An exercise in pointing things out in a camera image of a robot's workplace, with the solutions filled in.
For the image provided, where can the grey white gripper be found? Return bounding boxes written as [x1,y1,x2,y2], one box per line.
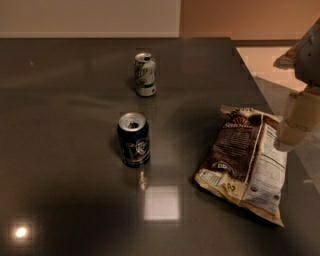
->
[276,18,320,152]

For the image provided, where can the dark blue pepsi can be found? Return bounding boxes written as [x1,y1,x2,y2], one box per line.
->
[117,112,150,168]

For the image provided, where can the white green soda can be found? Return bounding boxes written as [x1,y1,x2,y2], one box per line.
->
[134,52,156,97]

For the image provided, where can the brown chip bag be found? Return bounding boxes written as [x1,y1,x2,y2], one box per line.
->
[195,106,287,226]

